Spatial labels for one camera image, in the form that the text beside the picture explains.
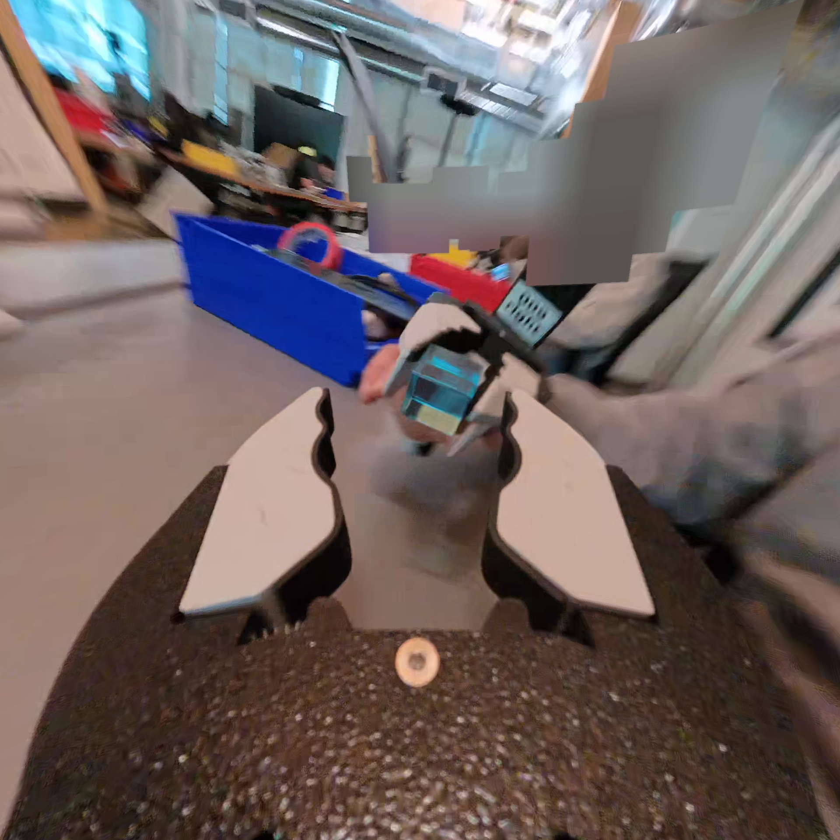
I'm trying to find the person's right forearm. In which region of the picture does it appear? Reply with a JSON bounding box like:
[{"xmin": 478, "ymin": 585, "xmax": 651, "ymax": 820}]
[{"xmin": 532, "ymin": 329, "xmax": 840, "ymax": 840}]

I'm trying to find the grey desk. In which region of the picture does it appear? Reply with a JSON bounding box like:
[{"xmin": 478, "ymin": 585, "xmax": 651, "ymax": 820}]
[{"xmin": 0, "ymin": 237, "xmax": 526, "ymax": 840}]

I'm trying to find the red tape roll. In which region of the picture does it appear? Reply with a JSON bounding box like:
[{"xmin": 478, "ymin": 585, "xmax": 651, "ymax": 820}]
[{"xmin": 277, "ymin": 220, "xmax": 346, "ymax": 274}]

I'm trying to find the person's right hand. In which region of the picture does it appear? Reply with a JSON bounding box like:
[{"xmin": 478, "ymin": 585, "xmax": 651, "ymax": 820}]
[{"xmin": 357, "ymin": 339, "xmax": 408, "ymax": 405}]

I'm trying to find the red plastic bin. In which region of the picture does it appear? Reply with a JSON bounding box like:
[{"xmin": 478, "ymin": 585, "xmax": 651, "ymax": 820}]
[{"xmin": 409, "ymin": 247, "xmax": 521, "ymax": 316}]

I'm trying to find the blue plastic bin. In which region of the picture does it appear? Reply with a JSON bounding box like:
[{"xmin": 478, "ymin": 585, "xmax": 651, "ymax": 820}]
[{"xmin": 172, "ymin": 212, "xmax": 450, "ymax": 389}]

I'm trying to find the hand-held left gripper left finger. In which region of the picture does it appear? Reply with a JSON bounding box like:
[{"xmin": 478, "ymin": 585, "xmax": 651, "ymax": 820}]
[{"xmin": 178, "ymin": 388, "xmax": 353, "ymax": 618}]

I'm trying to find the clear blue cube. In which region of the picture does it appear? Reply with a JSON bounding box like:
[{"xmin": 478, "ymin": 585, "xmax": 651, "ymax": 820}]
[{"xmin": 401, "ymin": 347, "xmax": 490, "ymax": 438}]

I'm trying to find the red storage bin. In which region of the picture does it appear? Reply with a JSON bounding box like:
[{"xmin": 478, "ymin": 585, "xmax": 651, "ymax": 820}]
[{"xmin": 56, "ymin": 90, "xmax": 116, "ymax": 143}]

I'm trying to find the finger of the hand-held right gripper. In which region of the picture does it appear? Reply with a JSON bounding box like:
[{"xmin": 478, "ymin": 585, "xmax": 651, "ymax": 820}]
[
  {"xmin": 392, "ymin": 300, "xmax": 481, "ymax": 395},
  {"xmin": 451, "ymin": 359, "xmax": 543, "ymax": 456}
]

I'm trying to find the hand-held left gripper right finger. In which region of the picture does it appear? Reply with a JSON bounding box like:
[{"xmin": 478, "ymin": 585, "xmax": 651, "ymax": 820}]
[{"xmin": 481, "ymin": 390, "xmax": 657, "ymax": 620}]

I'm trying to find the wooden document stand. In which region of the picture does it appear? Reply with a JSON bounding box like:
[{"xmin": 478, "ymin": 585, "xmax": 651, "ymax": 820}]
[{"xmin": 0, "ymin": 27, "xmax": 109, "ymax": 244}]

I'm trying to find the yellow storage bin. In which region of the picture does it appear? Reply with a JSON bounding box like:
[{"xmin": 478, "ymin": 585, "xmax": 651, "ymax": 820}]
[{"xmin": 180, "ymin": 140, "xmax": 246, "ymax": 179}]

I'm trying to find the dark computer monitor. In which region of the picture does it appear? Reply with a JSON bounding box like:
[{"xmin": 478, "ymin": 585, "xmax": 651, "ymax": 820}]
[{"xmin": 251, "ymin": 84, "xmax": 347, "ymax": 168}]

